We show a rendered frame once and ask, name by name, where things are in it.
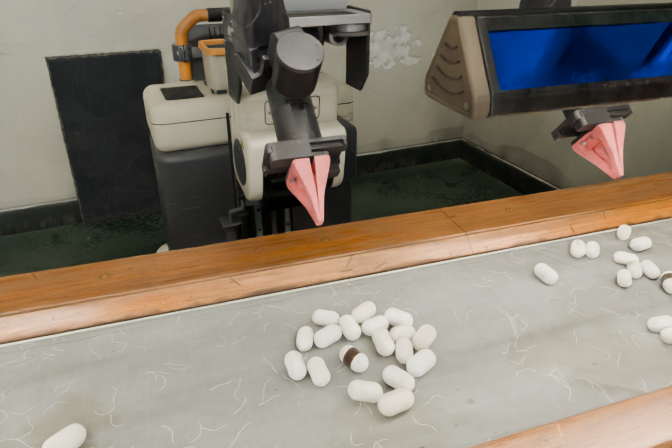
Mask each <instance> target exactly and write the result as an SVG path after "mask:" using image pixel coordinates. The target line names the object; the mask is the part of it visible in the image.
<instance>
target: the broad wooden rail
mask: <svg viewBox="0 0 672 448"><path fill-rule="evenodd" d="M670 218H672V172H669V173H662V174H656V175H650V176H643V177H637V178H630V179H624V180H618V181H611V182H605V183H599V184H592V185H586V186H579V187H573V188H567V189H560V190H554V191H548V192H541V193H535V194H529V195H522V196H516V197H509V198H503V199H497V200H490V201H484V202H478V203H471V204H465V205H459V206H452V207H446V208H439V209H433V210H427V211H420V212H414V213H408V214H401V215H395V216H389V217H382V218H376V219H369V220H363V221H357V222H350V223H344V224H338V225H331V226H325V227H319V228H312V229H306V230H299V231H293V232H287V233H280V234H274V235H268V236H261V237H255V238H249V239H242V240H236V241H229V242H223V243H217V244H210V245H205V246H200V247H193V248H185V249H179V250H172V251H166V252H159V253H153V254H147V255H140V256H134V257H128V258H121V259H115V260H108V261H102V262H96V263H89V264H83V265H77V266H70V267H64V268H58V269H51V270H45V271H38V272H32V273H26V274H19V275H13V276H7V277H0V345H3V344H8V343H13V342H19V341H24V340H29V339H34V338H40V337H45V336H50V335H56V334H61V333H66V332H72V331H77V330H82V329H87V328H93V327H98V326H103V325H109V324H114V323H119V322H124V321H130V320H135V319H140V318H146V317H151V316H156V315H162V314H167V313H172V312H177V311H183V310H188V309H193V308H199V307H204V306H209V305H215V304H220V303H225V302H230V301H236V300H241V299H246V298H252V297H257V296H262V295H268V294H273V293H278V292H283V291H289V290H294V289H299V288H305V287H310V286H315V285H320V284H326V283H331V282H336V281H342V280H347V279H352V278H358V277H363V276H368V275H373V274H379V273H384V272H389V271H395V270H400V269H405V268H411V267H416V266H421V265H426V264H432V263H437V262H442V261H448V260H453V259H458V258H464V257H469V256H474V255H479V254H485V253H490V252H495V251H501V250H506V249H511V248H517V247H522V246H527V245H532V244H538V243H543V242H548V241H554V240H559V239H564V238H569V237H575V236H580V235H585V234H591V233H596V232H601V231H607V230H612V229H617V228H619V227H620V226H621V225H628V226H633V225H638V224H644V223H649V222H654V221H660V220H665V219H670Z"/></svg>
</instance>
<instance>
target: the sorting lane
mask: <svg viewBox="0 0 672 448"><path fill-rule="evenodd" d="M630 228H631V234H630V236H629V238H628V239H626V240H620V239H619V238H618V237H617V235H616V233H617V230H618V228H617V229H612V230H607V231H601V232H596V233H591V234H585V235H580V236H575V237H569V238H564V239H559V240H554V241H548V242H543V243H538V244H532V245H527V246H522V247H517V248H511V249H506V250H501V251H495V252H490V253H485V254H479V255H474V256H469V257H464V258H458V259H453V260H448V261H442V262H437V263H432V264H426V265H421V266H416V267H411V268H405V269H400V270H395V271H389V272H384V273H379V274H373V275H368V276H363V277H358V278H352V279H347V280H342V281H336V282H331V283H326V284H320V285H315V286H310V287H305V288H299V289H294V290H289V291H283V292H278V293H273V294H268V295H262V296H257V297H252V298H246V299H241V300H236V301H230V302H225V303H220V304H215V305H209V306H204V307H199V308H193V309H188V310H183V311H177V312H172V313H167V314H162V315H156V316H151V317H146V318H140V319H135V320H130V321H124V322H119V323H114V324H109V325H103V326H98V327H93V328H87V329H82V330H77V331H72V332H66V333H61V334H56V335H50V336H45V337H40V338H34V339H29V340H24V341H19V342H13V343H8V344H3V345H0V448H42V446H43V444H44V442H45V441H46V440H47V439H48V438H49V437H51V436H53V435H54V434H56V433H57V432H59V431H60V430H62V429H64V428H65V427H67V426H69V425H71V424H80V425H82V426H83V427H84V428H85V430H86V438H85V441H84V442H83V444H82V445H81V446H79V447H78V448H468V447H471V446H475V445H478V444H481V443H484V442H488V441H491V440H494V439H498V438H501V437H504V436H507V435H511V434H514V433H517V432H521V431H524V430H527V429H530V428H534V427H537V426H540V425H544V424H547V423H550V422H554V421H557V420H560V419H563V418H567V417H570V416H573V415H577V414H580V413H583V412H586V411H590V410H593V409H596V408H600V407H603V406H606V405H609V404H613V403H616V402H619V401H623V400H626V399H629V398H632V397H636V396H639V395H642V394H646V393H649V392H652V391H655V390H659V389H662V388H665V387H669V386H672V344H668V343H665V342H663V341H662V339H661V338H660V332H659V333H656V332H653V331H651V330H650V329H649V328H648V326H647V322H648V320H649V319H650V318H652V317H658V316H664V315H668V316H671V317H672V294H669V293H667V292H666V291H665V290H664V289H663V287H662V284H661V282H660V277H661V275H662V273H664V272H666V271H672V218H670V219H665V220H660V221H654V222H649V223H644V224H638V225H633V226H630ZM643 236H645V237H648V238H650V239H651V241H652V245H651V247H650V248H648V249H646V250H642V251H634V250H632V249H631V247H630V242H631V240H633V239H635V238H638V237H643ZM577 239H579V240H582V241H583V242H584V243H585V248H586V244H587V243H588V242H590V241H595V242H597V243H598V244H599V246H600V252H599V255H598V257H596V258H589V257H587V255H586V254H584V256H582V257H580V258H576V257H574V256H572V255H571V253H570V248H571V243H572V242H573V241H574V240H577ZM617 251H623V252H627V253H631V254H635V255H636V256H637V257H638V259H639V263H641V262H642V261H644V260H650V261H652V262H653V263H654V264H655V265H656V266H657V267H658V268H659V269H660V276H659V277H658V278H656V279H651V278H648V277H647V276H646V275H645V274H644V273H642V276H641V277H640V278H638V279H634V278H631V279H632V284H631V285H630V286H629V287H626V288H624V287H621V286H619V284H618V283H617V273H618V271H619V270H621V269H626V270H627V265H623V264H619V263H616V262H615V261H614V259H613V255H614V253H615V252H617ZM539 263H544V264H546V265H548V266H549V267H550V268H552V269H553V270H554V271H555V272H556V273H557V275H558V280H557V282H556V283H555V284H552V285H549V284H546V283H545V282H543V281H542V280H541V279H540V278H539V277H537V276H536V274H535V272H534V268H535V266H536V265H537V264H539ZM365 301H371V302H373V303H374V304H375V306H376V313H375V315H374V316H373V317H376V316H379V315H382V316H384V314H385V312H386V310H387V309H389V308H396V309H399V310H402V311H404V312H407V313H409V314H410V315H411V316H412V318H413V324H412V327H413V328H414V329H415V332H417V331H418V329H419V328H420V327H421V326H422V325H425V324H428V325H431V326H433V327H434V328H435V330H436V338H435V340H434V341H433V343H432V344H431V345H430V347H429V348H428V349H429V350H431V351H432V352H433V353H434V354H435V356H436V363H435V365H434V366H433V367H432V368H431V369H430V370H429V371H428V372H426V373H425V374H424V375H423V376H421V377H413V378H414V380H415V387H414V389H413V390H412V393H413V395H414V403H413V405H412V407H411V408H410V409H408V410H405V411H402V412H400V413H397V414H395V415H393V416H385V415H383V414H382V413H381V412H380V411H379V409H378V402H376V403H370V402H364V401H356V400H353V399H352V398H351V397H350V396H349V394H348V386H349V384H350V383H351V382H352V381H354V380H363V381H370V382H376V383H378V384H379V385H380V386H381V387H382V390H383V394H385V393H387V392H390V391H393V390H395V388H393V387H392V386H390V385H388V384H386V383H385V381H384V380H383V371H384V369H385V368H386V367H387V366H389V365H395V366H397V367H399V368H400V369H402V370H403V371H405V372H407V373H408V371H407V368H406V365H407V364H402V363H400V362H399V361H398V360H397V358H396V349H394V352H393V353H392V354H391V355H389V356H382V355H380V354H379V353H378V351H377V349H376V347H375V344H374V342H373V340H372V336H367V335H365V334H364V333H363V331H362V324H363V323H362V324H358V325H359V327H360V329H361V335H360V337H359V338H358V339H356V340H354V341H351V340H348V339H347V338H346V337H345V336H344V334H343V331H342V330H341V331H342V335H341V337H340V339H339V340H338V341H336V342H334V343H333V344H331V345H329V346H328V347H326V348H319V347H317V346H316V345H315V343H314V337H313V344H312V347H311V349H310V350H308V351H306V352H302V351H300V350H299V349H298V348H297V346H296V339H297V333H298V331H299V329H300V328H301V327H303V326H308V327H310V328H311V329H312V330H313V332H314V335H315V333H316V332H317V331H319V330H321V329H322V328H324V327H326V326H320V325H316V324H315V323H314V322H313V320H312V315H313V313H314V311H316V310H318V309H322V310H327V311H334V312H336V313H337V314H338V315H339V317H340V318H341V317H342V316H343V315H351V313H352V311H353V309H354V308H356V307H357V306H359V305H360V304H362V303H363V302H365ZM373 317H371V318H373ZM347 345H351V346H353V347H355V348H357V349H358V350H360V351H361V352H362V353H364V354H365V355H366V357H367V358H368V367H367V369H366V370H365V371H363V372H355V371H353V370H351V369H350V368H349V367H347V366H346V365H345V364H344V363H343V362H342V361H341V360H340V356H339V354H340V350H341V349H342V348H343V347H344V346H347ZM290 351H298V352H299V353H300V354H301V355H302V358H303V361H304V363H305V365H306V368H307V363H308V361H309V360H310V359H311V358H312V357H316V356H317V357H320V358H322V359H323V360H324V362H325V364H326V367H327V369H328V370H329V372H330V381H329V382H328V384H327V385H325V386H322V387H320V386H317V385H315V384H314V383H313V381H312V378H311V376H310V374H309V372H308V370H307V372H306V375H305V377H304V378H303V379H301V380H293V379H292V378H290V376H289V374H288V370H287V367H286V365H285V363H284V358H285V356H286V354H287V353H288V352H290Z"/></svg>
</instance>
